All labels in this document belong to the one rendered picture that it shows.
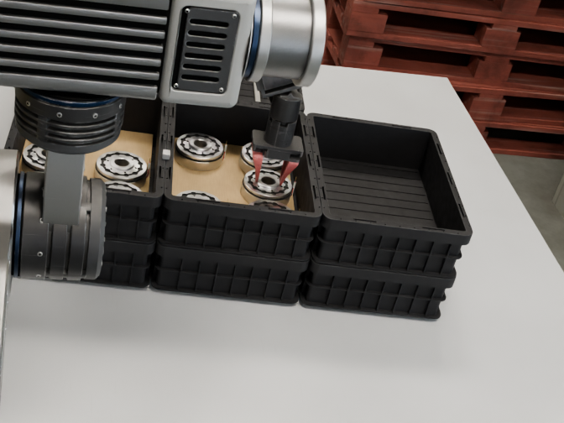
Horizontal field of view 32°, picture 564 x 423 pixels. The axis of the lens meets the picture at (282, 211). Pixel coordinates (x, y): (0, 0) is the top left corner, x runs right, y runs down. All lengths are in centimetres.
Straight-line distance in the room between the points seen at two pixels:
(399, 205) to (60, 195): 102
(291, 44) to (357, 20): 259
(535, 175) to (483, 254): 190
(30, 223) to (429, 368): 93
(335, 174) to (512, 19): 191
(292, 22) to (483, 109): 295
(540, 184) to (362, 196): 208
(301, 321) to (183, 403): 34
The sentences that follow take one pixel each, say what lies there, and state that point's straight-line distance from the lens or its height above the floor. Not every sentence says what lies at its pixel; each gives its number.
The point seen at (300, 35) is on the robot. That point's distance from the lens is 120.
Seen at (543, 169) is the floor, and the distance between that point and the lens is 426.
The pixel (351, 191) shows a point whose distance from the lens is 214.
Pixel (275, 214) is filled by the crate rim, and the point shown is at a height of 93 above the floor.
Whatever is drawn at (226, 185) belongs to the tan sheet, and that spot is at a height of 83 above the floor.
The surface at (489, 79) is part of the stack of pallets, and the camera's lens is 408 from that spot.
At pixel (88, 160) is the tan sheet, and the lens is 207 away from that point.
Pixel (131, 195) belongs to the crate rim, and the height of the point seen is 93.
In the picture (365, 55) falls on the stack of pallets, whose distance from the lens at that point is 388.
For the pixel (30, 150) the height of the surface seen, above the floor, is 86.
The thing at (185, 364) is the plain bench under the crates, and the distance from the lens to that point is 182.
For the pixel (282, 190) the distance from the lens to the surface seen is 202.
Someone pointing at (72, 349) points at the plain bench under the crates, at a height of 70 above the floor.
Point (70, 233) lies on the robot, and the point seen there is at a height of 116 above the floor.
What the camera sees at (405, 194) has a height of 83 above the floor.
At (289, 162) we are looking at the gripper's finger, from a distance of 198.
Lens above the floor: 197
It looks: 34 degrees down
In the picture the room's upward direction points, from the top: 13 degrees clockwise
